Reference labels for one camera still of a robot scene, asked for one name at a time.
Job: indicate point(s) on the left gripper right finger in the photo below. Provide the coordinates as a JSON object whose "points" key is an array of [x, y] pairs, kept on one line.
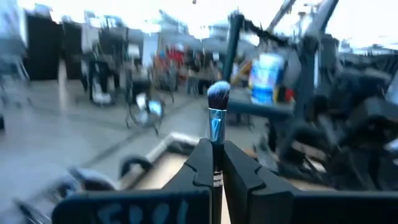
{"points": [[264, 205]]}

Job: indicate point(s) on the blue white yellow canister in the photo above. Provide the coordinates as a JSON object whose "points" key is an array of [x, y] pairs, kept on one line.
{"points": [[265, 81]]}

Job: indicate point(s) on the black brush white-tipped bristles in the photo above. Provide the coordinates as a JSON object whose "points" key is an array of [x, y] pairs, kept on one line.
{"points": [[217, 124]]}

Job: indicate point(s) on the black pole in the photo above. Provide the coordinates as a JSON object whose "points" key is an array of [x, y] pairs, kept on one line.
{"points": [[233, 46]]}

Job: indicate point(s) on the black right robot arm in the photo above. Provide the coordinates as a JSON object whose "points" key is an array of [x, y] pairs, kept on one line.
{"points": [[357, 124]]}

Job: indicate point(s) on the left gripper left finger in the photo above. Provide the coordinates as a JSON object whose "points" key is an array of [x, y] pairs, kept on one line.
{"points": [[174, 205]]}

